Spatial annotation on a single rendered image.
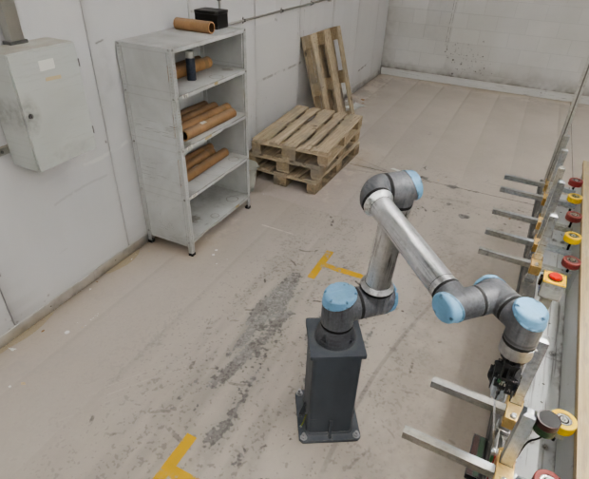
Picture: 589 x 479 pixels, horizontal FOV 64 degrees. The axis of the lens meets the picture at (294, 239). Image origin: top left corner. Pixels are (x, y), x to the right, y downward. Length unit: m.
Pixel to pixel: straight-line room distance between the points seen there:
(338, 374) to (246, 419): 0.65
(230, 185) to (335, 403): 2.56
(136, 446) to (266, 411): 0.68
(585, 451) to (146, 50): 2.97
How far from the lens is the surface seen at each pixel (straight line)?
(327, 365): 2.21
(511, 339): 1.42
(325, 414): 2.50
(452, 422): 2.83
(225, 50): 4.00
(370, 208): 1.66
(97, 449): 2.73
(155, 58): 3.25
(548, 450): 2.10
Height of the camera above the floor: 2.19
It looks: 34 degrees down
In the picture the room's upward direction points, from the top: 2 degrees clockwise
